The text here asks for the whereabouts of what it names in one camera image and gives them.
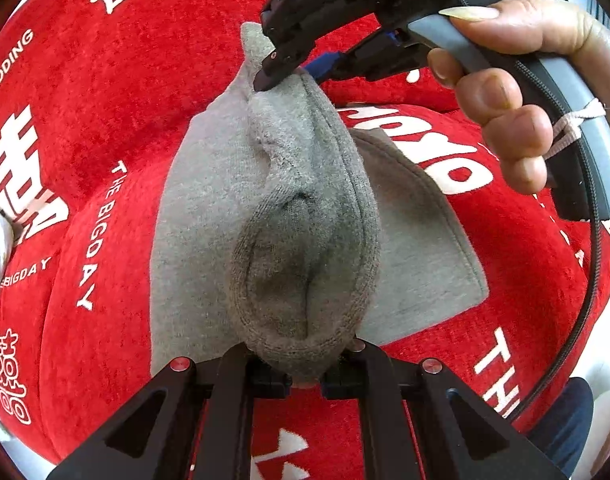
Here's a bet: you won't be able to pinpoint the person's dark blue trousers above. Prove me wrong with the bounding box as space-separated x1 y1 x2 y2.
527 376 596 467

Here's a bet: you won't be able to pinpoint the black cable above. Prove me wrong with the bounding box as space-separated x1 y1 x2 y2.
437 0 604 423

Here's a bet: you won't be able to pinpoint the person's right hand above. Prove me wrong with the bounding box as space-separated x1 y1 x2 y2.
427 0 610 196

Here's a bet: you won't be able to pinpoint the grey fleece garment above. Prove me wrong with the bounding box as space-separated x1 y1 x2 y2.
150 20 490 392

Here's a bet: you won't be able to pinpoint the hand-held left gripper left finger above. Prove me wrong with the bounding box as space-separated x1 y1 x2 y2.
48 345 292 480

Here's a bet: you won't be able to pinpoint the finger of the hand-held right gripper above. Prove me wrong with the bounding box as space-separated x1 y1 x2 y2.
304 34 431 84
253 42 312 94

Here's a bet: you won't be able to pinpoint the pink string loop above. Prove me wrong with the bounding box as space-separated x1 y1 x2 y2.
544 97 609 162

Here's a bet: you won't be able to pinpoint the red printed blanket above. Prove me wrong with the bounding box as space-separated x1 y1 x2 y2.
0 0 610 480

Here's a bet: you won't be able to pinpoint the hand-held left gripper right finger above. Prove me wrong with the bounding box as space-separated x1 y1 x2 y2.
321 339 568 480

